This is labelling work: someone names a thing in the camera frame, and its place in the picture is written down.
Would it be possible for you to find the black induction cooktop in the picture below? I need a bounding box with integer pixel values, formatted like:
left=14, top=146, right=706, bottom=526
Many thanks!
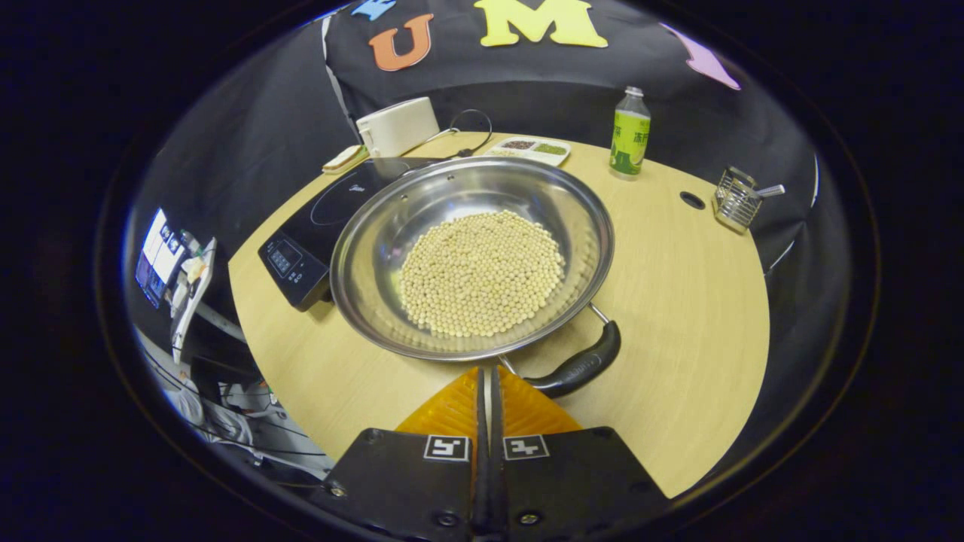
left=258, top=157, right=453, bottom=312

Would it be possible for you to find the white divided bean plate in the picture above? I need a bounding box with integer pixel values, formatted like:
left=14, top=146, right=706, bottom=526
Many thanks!
left=484, top=136, right=571, bottom=167

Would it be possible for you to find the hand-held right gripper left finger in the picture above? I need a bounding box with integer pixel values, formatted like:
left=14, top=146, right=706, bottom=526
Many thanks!
left=313, top=367, right=484, bottom=542

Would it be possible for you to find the green label drink bottle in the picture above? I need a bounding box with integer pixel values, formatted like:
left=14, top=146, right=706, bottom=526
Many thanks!
left=609, top=86, right=651, bottom=181

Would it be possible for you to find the stainless steel pot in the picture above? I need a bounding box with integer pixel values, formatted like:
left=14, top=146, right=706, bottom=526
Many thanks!
left=329, top=156, right=623, bottom=400

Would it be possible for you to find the black power cable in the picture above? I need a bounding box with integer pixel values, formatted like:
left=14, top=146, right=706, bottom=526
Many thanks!
left=422, top=109, right=495, bottom=160

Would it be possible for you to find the pile of yellow soybeans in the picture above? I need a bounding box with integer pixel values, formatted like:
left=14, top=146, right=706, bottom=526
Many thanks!
left=398, top=210, right=566, bottom=338

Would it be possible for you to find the white bread sandwich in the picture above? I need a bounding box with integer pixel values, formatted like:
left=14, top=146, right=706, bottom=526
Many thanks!
left=324, top=145, right=368, bottom=171

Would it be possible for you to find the bundle of white cables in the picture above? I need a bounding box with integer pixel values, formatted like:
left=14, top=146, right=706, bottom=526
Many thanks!
left=139, top=331, right=336, bottom=483

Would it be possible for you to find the white toaster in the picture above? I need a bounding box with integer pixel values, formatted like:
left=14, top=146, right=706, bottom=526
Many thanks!
left=356, top=96, right=441, bottom=157

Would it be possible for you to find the lit computer screen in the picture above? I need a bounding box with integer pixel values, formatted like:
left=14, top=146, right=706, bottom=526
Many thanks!
left=136, top=209, right=186, bottom=309

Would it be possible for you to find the metal wire utensil holder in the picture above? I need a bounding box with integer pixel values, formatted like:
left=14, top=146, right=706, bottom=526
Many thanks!
left=712, top=167, right=763, bottom=234

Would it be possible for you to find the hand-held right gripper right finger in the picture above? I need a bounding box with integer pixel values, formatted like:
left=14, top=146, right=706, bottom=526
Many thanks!
left=490, top=367, right=671, bottom=542

